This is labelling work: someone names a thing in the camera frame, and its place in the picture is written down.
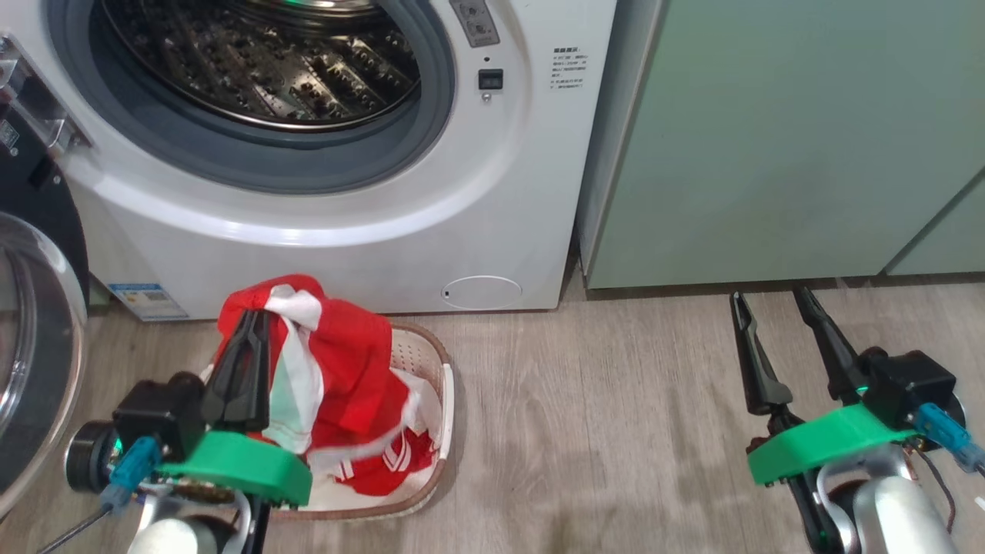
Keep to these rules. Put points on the red white sports jersey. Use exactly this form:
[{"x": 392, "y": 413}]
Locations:
[
  {"x": 385, "y": 469},
  {"x": 346, "y": 362}
]

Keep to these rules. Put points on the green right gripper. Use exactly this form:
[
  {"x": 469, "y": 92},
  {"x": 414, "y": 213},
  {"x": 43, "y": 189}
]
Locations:
[{"x": 831, "y": 442}]

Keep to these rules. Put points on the washing machine door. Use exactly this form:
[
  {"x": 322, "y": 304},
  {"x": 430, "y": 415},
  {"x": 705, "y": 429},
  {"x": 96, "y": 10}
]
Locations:
[{"x": 31, "y": 346}]

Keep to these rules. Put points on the blue energy label sticker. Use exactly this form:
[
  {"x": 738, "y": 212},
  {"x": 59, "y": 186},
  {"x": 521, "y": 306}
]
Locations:
[{"x": 150, "y": 302}]

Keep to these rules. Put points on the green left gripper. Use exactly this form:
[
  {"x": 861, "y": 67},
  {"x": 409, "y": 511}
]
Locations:
[{"x": 238, "y": 465}]

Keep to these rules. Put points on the small printed text label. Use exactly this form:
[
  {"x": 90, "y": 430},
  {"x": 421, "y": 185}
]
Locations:
[{"x": 569, "y": 68}]

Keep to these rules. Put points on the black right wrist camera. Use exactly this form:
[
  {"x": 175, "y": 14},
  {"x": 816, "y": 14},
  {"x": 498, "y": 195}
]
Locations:
[{"x": 908, "y": 385}]

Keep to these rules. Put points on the wide pale green cabinet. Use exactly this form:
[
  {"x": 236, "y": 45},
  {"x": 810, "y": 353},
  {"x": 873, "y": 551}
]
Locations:
[{"x": 769, "y": 138}]

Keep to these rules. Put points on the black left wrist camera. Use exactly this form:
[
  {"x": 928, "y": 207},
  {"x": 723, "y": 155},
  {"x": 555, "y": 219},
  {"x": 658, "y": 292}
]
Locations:
[{"x": 154, "y": 419}]

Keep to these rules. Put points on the washing machine drum interior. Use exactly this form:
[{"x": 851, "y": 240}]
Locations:
[{"x": 269, "y": 85}]

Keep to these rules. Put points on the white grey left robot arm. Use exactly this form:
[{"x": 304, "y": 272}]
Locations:
[{"x": 173, "y": 538}]

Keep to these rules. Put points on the round white filter cover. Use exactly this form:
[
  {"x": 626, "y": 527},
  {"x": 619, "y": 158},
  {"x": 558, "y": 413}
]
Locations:
[{"x": 481, "y": 292}]

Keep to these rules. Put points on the beige perforated laundry basket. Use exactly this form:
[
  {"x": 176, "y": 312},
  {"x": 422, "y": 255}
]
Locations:
[{"x": 419, "y": 362}]

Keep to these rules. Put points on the white front-load washing machine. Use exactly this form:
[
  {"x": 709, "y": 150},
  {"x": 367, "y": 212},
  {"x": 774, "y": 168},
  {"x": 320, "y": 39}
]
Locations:
[{"x": 346, "y": 269}]

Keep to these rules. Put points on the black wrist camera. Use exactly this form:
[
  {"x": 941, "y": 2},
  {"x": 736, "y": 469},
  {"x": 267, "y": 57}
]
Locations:
[
  {"x": 908, "y": 385},
  {"x": 154, "y": 419}
]

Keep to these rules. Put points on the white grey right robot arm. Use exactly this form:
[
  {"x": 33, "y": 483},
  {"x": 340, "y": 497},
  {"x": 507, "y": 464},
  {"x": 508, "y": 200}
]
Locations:
[{"x": 896, "y": 515}]

